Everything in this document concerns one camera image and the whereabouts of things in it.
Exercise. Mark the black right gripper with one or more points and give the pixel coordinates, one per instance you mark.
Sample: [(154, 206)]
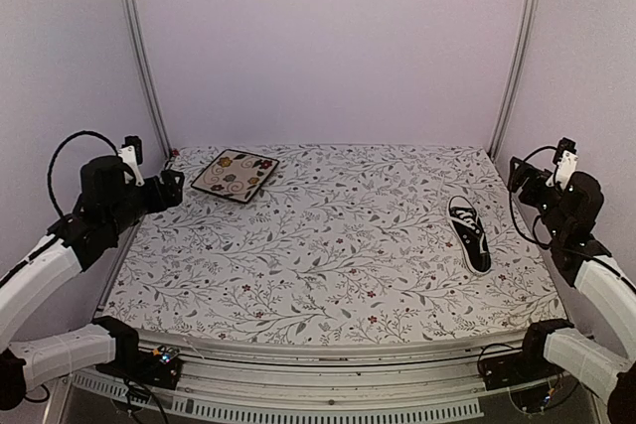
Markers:
[(517, 181)]

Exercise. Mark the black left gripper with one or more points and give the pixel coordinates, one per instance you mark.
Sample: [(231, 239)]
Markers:
[(174, 193)]

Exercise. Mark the black canvas sneaker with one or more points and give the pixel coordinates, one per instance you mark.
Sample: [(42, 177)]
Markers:
[(479, 264)]

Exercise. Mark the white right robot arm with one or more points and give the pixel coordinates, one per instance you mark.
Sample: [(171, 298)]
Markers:
[(568, 202)]

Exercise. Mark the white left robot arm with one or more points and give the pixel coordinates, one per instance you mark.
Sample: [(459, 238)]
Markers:
[(113, 198)]

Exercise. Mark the square floral ceramic plate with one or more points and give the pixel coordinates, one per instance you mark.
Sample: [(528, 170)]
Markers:
[(235, 175)]

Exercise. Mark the floral patterned table mat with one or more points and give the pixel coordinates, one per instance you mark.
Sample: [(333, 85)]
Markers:
[(343, 245)]

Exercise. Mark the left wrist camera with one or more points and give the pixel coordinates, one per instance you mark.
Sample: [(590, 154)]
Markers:
[(131, 155)]

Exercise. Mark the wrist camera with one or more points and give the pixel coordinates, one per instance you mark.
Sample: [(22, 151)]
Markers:
[(564, 156), (131, 155)]

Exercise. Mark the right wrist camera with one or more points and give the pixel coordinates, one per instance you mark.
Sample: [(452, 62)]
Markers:
[(564, 156)]

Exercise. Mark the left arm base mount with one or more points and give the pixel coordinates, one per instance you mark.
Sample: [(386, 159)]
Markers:
[(160, 368)]

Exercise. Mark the aluminium front rail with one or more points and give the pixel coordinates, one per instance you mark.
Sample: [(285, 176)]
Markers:
[(426, 382)]

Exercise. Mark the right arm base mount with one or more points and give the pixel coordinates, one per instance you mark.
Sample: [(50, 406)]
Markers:
[(517, 369)]

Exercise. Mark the right aluminium frame post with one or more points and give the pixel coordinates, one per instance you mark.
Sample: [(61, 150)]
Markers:
[(527, 19)]

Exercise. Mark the aluminium frame post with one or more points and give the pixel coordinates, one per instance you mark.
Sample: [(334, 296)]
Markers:
[(134, 27), (527, 19)]

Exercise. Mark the left aluminium frame post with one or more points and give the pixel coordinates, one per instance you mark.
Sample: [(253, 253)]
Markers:
[(134, 27)]

